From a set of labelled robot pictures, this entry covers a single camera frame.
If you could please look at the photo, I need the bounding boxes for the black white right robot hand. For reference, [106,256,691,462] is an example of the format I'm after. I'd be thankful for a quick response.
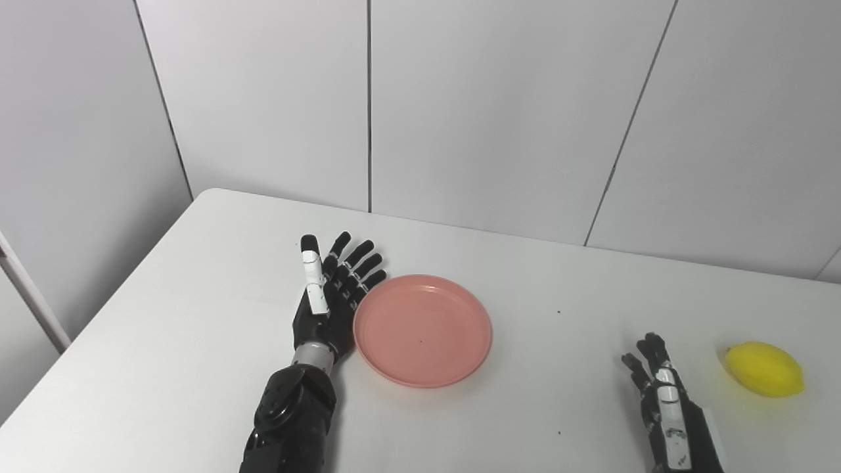
[622,332,727,473]

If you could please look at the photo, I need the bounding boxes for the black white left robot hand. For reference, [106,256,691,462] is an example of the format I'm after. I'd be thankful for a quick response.
[292,231,388,364]

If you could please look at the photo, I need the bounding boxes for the pink round plate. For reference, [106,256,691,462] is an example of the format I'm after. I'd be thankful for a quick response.
[353,275,493,388]

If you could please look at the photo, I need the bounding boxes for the yellow lemon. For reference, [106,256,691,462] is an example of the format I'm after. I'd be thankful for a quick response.
[725,342,805,398]

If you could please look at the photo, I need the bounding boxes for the white slanted post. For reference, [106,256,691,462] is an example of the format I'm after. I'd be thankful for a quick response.
[0,230,72,354]

